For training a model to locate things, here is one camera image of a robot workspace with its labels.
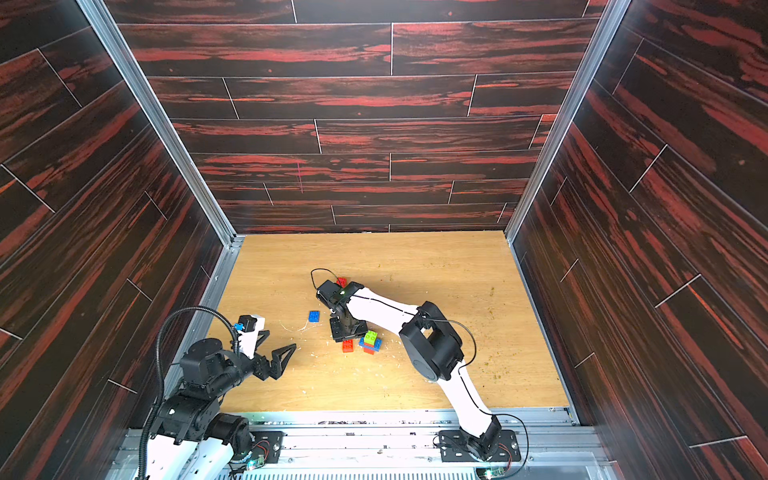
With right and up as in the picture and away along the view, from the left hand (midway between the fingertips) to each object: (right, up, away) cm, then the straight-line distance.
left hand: (283, 340), depth 74 cm
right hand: (+15, -2, +19) cm, 24 cm away
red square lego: (+11, +13, +27) cm, 32 cm away
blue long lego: (+24, -4, +10) cm, 26 cm away
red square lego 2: (+21, -7, +14) cm, 26 cm away
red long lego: (+15, -6, +16) cm, 23 cm away
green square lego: (+22, -2, +10) cm, 24 cm away
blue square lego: (+3, +2, +22) cm, 22 cm away
